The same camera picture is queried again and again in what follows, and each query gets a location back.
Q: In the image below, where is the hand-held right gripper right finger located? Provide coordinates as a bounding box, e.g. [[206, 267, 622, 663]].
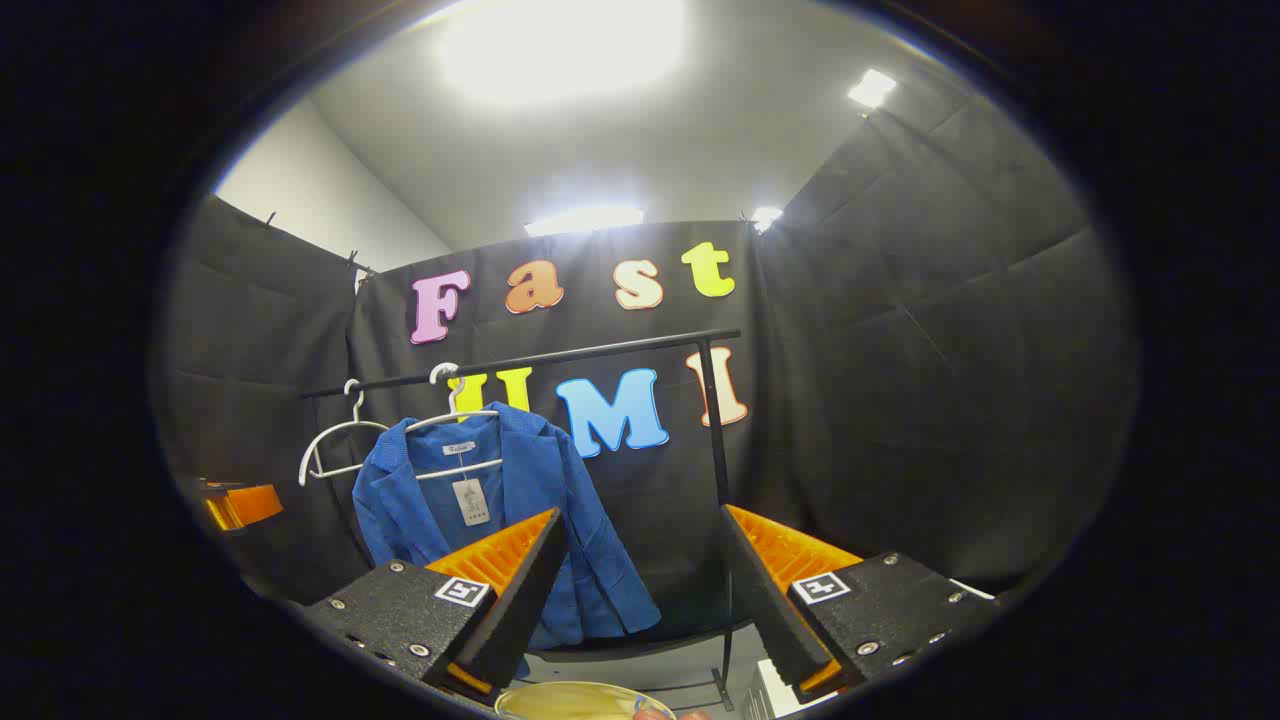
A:
[[720, 503, 1001, 702]]

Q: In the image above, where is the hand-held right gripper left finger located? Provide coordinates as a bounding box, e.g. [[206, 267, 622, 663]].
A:
[[300, 507, 571, 706]]

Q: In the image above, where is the beige fabric laundry hamper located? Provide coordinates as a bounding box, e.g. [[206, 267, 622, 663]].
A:
[[495, 681, 679, 720]]

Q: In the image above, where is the blue corduroy jacket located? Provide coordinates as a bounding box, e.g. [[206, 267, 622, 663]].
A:
[[352, 402, 663, 681]]

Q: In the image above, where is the white plastic hanger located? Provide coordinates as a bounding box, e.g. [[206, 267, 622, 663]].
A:
[[405, 362, 504, 483], [298, 378, 391, 488]]

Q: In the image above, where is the black metal clothes rack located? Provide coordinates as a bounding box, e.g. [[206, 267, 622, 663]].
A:
[[300, 328, 763, 713]]

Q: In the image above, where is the white cabinet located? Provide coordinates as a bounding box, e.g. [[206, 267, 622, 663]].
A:
[[745, 655, 839, 720]]

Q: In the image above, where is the long ceiling light strip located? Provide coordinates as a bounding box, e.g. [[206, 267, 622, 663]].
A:
[[524, 206, 646, 238]]

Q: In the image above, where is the square ceiling light panel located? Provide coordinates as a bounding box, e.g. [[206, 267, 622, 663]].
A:
[[847, 68, 899, 111]]

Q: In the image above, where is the large ceiling light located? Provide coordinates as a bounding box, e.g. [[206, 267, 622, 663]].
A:
[[435, 0, 691, 106]]

